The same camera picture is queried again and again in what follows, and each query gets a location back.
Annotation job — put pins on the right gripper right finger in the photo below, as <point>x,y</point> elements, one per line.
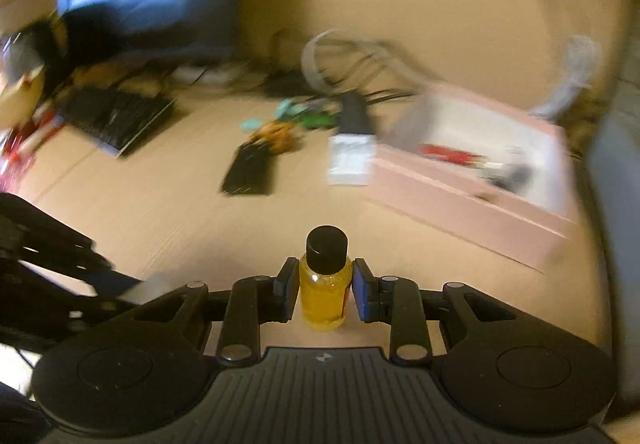
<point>396,302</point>

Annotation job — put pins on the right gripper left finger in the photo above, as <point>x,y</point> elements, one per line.
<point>255,301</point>

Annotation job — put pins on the yellow liquid bottle black cap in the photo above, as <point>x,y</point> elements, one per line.
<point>325,275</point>

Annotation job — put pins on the black rectangular device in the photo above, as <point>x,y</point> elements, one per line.
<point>250,172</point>

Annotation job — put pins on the white power adapter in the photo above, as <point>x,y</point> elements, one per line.
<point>350,159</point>

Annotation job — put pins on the red small block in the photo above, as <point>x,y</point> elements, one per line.
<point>450,155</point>

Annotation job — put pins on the orange toy figure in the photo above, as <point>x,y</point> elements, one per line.
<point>278,136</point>

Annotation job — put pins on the light blue plastic crank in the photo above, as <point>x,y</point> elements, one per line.
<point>286,111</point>

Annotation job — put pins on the green purple toy car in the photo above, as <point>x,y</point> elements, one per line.
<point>317,120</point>

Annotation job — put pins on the pink open cardboard box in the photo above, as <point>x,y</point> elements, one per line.
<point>529,226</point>

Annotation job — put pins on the black power brick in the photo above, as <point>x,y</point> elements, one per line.
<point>354,115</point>

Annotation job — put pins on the black keyboard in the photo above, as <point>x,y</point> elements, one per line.
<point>118,121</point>

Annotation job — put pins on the white power strip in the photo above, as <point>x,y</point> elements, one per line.
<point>220,75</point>

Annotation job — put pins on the glass-sided computer case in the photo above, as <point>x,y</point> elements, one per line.
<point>613,167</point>

